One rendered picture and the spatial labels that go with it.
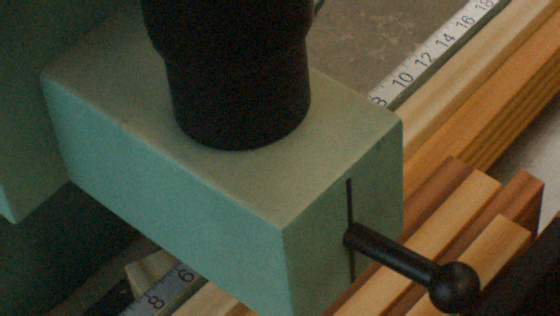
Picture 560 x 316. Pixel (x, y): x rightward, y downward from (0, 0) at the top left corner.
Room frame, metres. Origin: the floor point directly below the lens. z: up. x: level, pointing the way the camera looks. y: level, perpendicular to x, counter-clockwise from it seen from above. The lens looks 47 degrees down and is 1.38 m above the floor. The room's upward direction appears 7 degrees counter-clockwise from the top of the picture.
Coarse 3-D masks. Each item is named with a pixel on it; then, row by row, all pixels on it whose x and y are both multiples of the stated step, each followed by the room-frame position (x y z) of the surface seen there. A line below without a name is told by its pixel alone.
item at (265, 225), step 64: (64, 64) 0.36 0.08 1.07; (128, 64) 0.35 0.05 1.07; (64, 128) 0.35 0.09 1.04; (128, 128) 0.32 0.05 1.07; (320, 128) 0.30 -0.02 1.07; (384, 128) 0.30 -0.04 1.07; (128, 192) 0.32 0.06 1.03; (192, 192) 0.29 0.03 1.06; (256, 192) 0.28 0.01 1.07; (320, 192) 0.28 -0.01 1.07; (384, 192) 0.30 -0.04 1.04; (192, 256) 0.30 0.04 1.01; (256, 256) 0.27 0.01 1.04; (320, 256) 0.27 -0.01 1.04
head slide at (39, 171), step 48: (0, 0) 0.35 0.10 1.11; (48, 0) 0.37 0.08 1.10; (96, 0) 0.38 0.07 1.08; (0, 48) 0.35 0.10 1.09; (48, 48) 0.36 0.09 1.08; (0, 96) 0.34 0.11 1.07; (0, 144) 0.34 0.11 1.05; (48, 144) 0.35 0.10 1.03; (0, 192) 0.34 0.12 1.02; (48, 192) 0.35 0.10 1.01
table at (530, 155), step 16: (544, 112) 0.46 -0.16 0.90; (528, 128) 0.45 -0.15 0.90; (544, 128) 0.45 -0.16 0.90; (512, 144) 0.44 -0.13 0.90; (528, 144) 0.44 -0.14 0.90; (544, 144) 0.43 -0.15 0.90; (496, 160) 0.43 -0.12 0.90; (512, 160) 0.43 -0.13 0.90; (528, 160) 0.42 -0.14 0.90; (544, 160) 0.42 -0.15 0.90; (496, 176) 0.42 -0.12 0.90; (512, 176) 0.41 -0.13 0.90; (544, 176) 0.41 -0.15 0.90; (544, 192) 0.40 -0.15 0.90; (544, 208) 0.39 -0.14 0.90; (544, 224) 0.38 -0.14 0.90
